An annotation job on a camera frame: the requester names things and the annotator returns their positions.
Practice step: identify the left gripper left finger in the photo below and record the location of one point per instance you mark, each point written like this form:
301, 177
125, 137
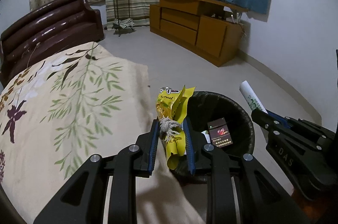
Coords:
105, 187

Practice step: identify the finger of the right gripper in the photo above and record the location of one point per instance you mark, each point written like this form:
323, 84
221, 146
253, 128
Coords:
304, 128
310, 166

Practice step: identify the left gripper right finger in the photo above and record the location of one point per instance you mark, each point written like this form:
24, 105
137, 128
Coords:
239, 189

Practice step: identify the black cigarette box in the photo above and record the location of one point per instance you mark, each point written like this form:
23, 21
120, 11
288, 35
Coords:
219, 133

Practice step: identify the white green tube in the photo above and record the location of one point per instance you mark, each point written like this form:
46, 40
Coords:
251, 98

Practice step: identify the yellow snack wrapper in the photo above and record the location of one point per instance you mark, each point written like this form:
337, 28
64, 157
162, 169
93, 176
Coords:
171, 107

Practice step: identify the black lined trash bin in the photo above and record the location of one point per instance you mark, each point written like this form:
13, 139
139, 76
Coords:
204, 107

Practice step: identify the floral beige tablecloth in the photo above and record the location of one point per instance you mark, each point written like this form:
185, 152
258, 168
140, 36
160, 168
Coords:
58, 112

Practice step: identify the white router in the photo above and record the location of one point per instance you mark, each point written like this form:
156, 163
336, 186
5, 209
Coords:
236, 17

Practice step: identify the wooden TV cabinet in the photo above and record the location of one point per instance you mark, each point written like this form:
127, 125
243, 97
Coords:
203, 27

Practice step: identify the dark brown leather sofa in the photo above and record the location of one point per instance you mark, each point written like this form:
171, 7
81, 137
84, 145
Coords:
54, 27

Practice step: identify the black metal plant stand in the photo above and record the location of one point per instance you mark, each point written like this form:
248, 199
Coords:
122, 19

